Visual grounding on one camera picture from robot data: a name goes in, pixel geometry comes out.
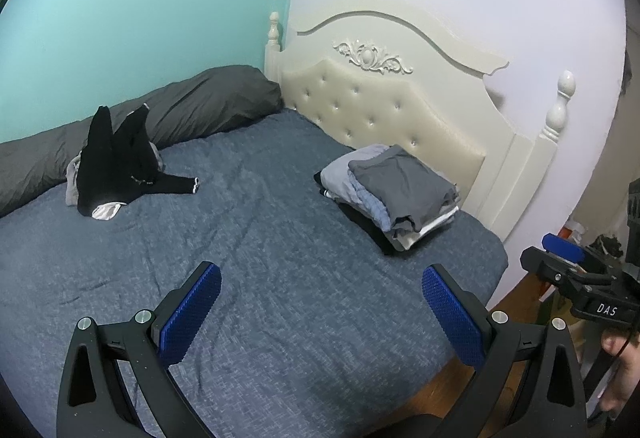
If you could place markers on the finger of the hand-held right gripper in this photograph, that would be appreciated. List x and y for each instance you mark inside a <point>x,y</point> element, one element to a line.
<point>545,263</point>
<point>562,246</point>

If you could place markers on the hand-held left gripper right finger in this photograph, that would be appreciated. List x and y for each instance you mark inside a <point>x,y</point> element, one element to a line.
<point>452,315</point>

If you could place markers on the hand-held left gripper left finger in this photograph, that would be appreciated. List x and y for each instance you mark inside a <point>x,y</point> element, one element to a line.
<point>192,313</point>

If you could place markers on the grey shorts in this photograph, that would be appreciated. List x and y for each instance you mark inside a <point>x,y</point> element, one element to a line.
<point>400,178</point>

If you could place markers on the person's right hand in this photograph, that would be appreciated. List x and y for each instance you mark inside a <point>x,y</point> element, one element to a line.
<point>627,363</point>

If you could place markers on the white folded garment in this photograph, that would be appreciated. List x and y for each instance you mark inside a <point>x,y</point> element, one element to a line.
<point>425,232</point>

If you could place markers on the blue patterned bed cover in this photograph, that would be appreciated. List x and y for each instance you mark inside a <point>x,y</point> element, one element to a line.
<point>275,268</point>

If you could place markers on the blue plaid folded shorts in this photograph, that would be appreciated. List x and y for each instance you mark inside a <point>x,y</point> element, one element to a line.
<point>372,210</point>

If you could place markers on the black long-sleeve garment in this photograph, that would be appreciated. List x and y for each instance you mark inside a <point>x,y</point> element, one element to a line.
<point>115,167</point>

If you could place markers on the cream tufted headboard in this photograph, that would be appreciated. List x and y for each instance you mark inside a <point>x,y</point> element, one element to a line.
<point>390,117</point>

